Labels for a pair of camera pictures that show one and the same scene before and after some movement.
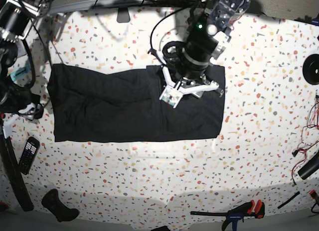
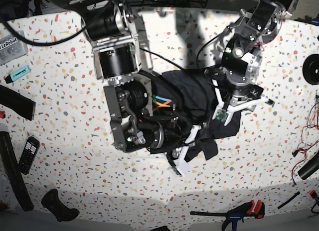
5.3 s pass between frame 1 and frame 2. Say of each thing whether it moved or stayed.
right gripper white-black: moved
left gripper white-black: moved
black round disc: stayed
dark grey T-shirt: moved
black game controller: stayed
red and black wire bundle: stayed
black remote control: stayed
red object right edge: stayed
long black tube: stayed
